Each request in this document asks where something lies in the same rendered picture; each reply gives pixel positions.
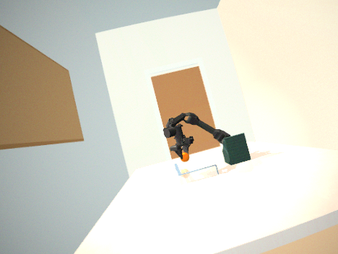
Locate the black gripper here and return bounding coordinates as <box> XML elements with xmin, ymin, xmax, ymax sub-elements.
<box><xmin>170</xmin><ymin>134</ymin><xmax>191</xmax><ymax>159</ymax></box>

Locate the low clear l-shaped wall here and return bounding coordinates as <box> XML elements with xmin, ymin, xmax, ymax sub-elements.
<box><xmin>178</xmin><ymin>166</ymin><xmax>218</xmax><ymax>185</ymax></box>

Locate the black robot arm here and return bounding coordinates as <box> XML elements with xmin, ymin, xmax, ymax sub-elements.
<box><xmin>163</xmin><ymin>113</ymin><xmax>230</xmax><ymax>144</ymax></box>

